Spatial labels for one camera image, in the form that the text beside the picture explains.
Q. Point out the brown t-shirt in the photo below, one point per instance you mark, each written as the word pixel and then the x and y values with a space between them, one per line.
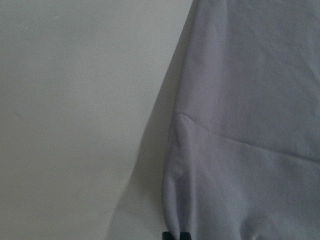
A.
pixel 243 156

